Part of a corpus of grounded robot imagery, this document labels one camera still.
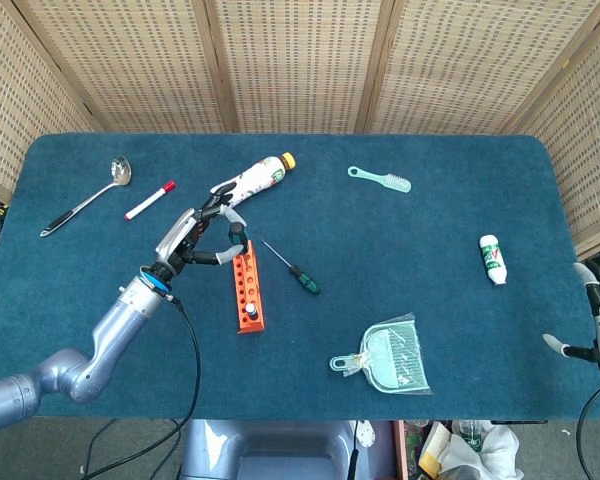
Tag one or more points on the mint dustpan in plastic bag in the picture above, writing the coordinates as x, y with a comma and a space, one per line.
395, 360

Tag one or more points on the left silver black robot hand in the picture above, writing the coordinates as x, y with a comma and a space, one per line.
175, 237

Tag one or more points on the white perforated plate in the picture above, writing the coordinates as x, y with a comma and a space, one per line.
366, 434

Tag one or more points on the white marker with red cap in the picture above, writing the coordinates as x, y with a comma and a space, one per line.
145, 204

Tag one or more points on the woven wicker folding screen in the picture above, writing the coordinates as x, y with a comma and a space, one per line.
300, 60

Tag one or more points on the white plastic bag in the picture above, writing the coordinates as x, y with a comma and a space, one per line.
495, 445

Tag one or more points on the mint green plastic brush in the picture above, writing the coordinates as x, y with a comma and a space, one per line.
392, 181

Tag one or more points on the orange tool rack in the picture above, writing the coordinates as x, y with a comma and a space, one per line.
245, 290

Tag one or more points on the white printed bottle yellow cap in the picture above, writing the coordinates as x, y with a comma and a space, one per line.
257, 180

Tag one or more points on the blue felt table cover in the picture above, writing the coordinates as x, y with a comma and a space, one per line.
380, 250

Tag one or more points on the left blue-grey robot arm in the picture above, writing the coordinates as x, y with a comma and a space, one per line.
115, 330

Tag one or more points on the small white green bottle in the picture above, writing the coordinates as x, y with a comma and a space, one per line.
492, 260

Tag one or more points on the red-brown box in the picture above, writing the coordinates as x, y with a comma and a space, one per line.
401, 450

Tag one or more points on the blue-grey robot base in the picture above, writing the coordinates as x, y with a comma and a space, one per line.
270, 450

